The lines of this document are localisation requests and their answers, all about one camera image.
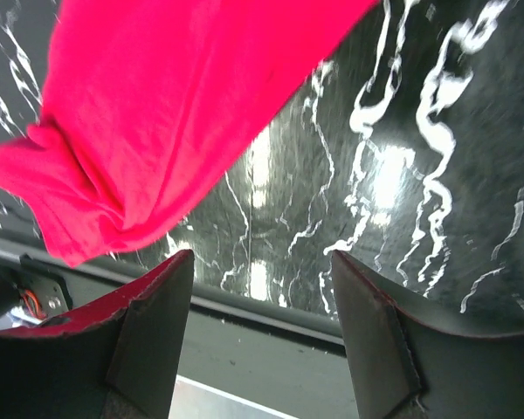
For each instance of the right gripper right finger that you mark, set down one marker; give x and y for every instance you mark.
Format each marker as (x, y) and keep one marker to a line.
(410, 357)

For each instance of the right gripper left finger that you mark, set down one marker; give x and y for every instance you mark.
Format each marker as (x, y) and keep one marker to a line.
(115, 357)

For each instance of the red polo shirt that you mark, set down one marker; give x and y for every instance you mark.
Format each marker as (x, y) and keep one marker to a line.
(147, 103)

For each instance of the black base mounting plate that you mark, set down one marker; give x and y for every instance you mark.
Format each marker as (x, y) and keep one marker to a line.
(289, 361)

